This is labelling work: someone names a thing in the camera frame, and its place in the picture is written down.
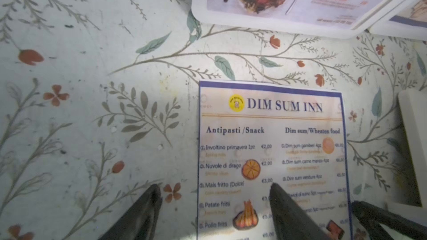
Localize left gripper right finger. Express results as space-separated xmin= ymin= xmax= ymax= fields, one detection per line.
xmin=269 ymin=183 xmax=330 ymax=240

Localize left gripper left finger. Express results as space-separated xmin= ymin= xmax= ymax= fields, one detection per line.
xmin=99 ymin=184 xmax=162 ymax=240

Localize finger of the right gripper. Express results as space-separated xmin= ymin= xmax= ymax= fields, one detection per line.
xmin=351 ymin=201 xmax=427 ymax=240

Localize Dim Sum menu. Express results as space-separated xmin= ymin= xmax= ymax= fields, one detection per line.
xmin=196 ymin=81 xmax=353 ymax=240
xmin=390 ymin=0 xmax=427 ymax=28

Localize white rack panel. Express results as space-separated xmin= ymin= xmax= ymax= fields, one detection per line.
xmin=191 ymin=0 xmax=405 ymax=39
xmin=369 ymin=0 xmax=427 ymax=41
xmin=387 ymin=88 xmax=427 ymax=226

